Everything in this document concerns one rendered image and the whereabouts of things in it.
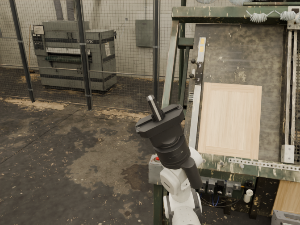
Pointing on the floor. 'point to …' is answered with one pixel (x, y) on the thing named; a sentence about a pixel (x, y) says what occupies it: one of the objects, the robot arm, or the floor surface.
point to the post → (157, 204)
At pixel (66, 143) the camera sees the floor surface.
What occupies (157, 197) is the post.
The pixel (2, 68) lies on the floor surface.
